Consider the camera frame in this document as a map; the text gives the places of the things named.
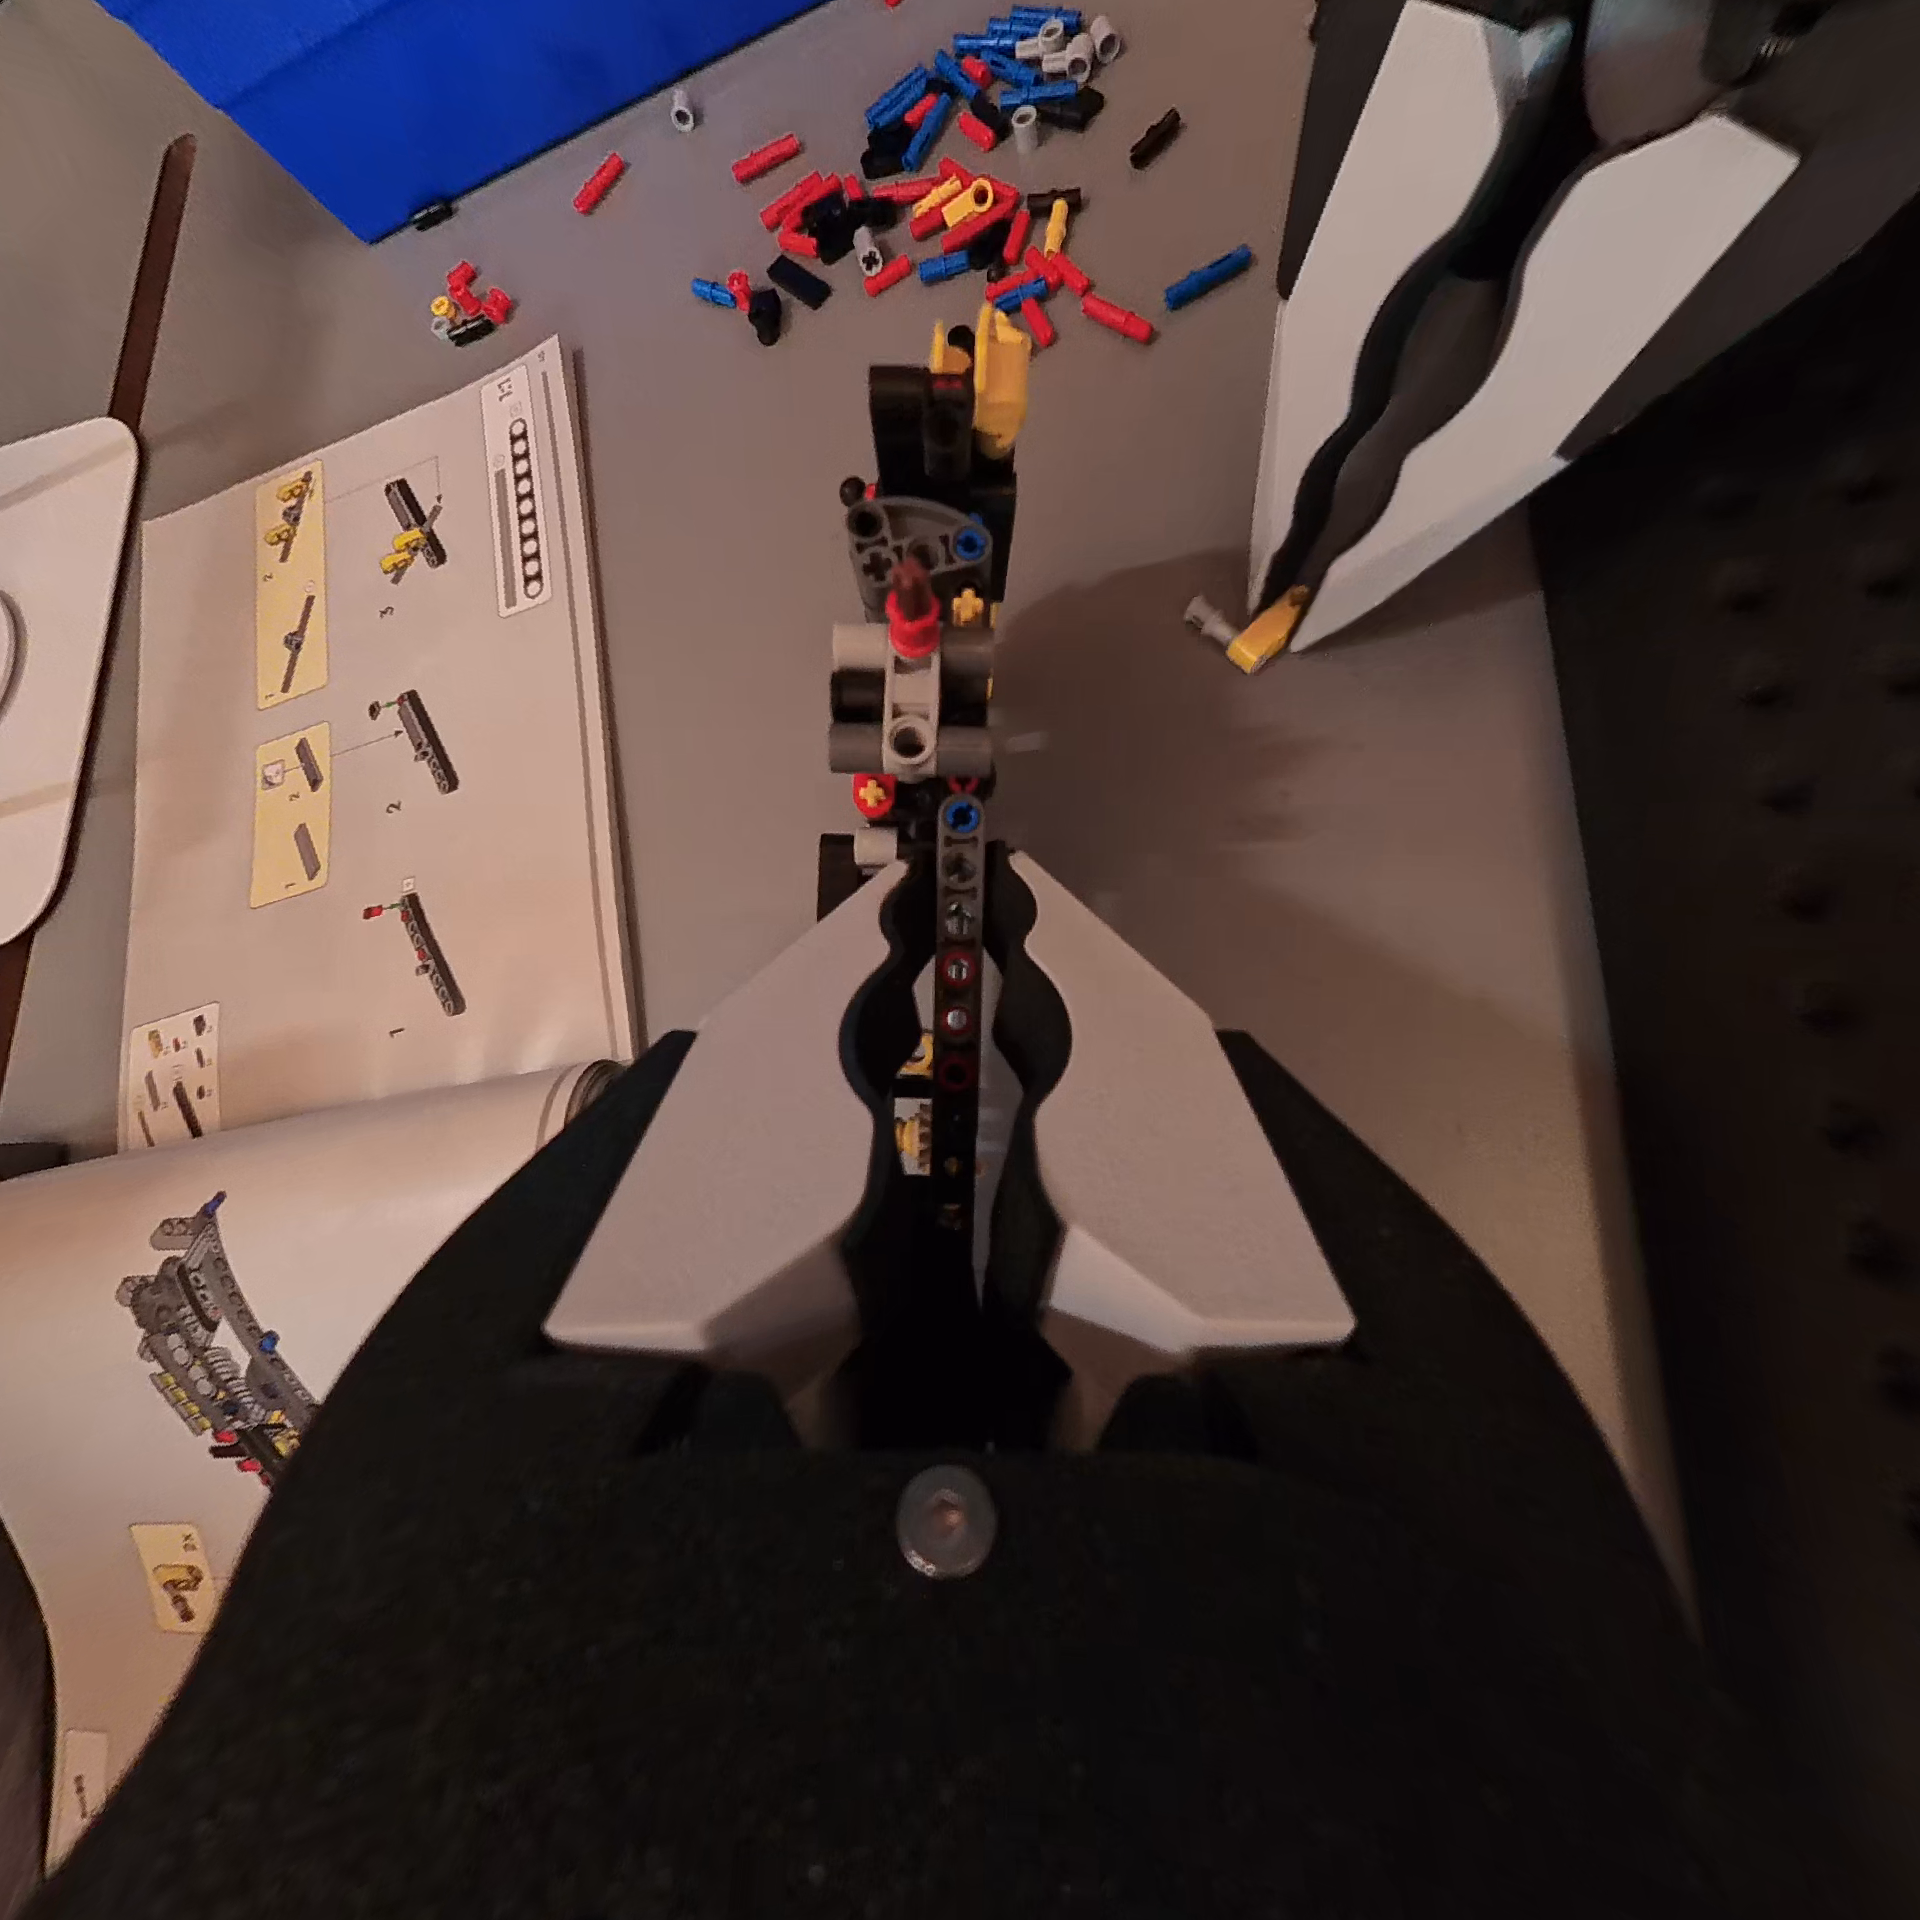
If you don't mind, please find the instruction card on stand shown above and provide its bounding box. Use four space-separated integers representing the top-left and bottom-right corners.
0 416 143 947

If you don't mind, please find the scatter of small lego pins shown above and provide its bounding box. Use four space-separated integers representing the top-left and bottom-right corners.
427 0 1256 350

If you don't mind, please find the lego car chassis model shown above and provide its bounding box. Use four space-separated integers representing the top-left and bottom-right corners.
810 299 1042 1247

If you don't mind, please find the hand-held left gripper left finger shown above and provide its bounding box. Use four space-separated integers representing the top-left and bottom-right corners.
543 856 922 1374

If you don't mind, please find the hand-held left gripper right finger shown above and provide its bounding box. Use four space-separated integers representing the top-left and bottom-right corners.
983 850 1360 1400

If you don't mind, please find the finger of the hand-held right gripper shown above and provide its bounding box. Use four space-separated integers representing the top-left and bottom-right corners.
1247 0 1581 609
1288 115 1805 655

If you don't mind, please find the lego instruction booklet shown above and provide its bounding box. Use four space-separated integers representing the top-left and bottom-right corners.
0 332 639 1875

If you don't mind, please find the blue plastic bin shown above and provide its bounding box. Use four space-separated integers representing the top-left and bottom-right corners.
90 0 835 244

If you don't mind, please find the yellow lego connector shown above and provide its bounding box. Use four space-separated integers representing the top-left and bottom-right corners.
1225 588 1315 676

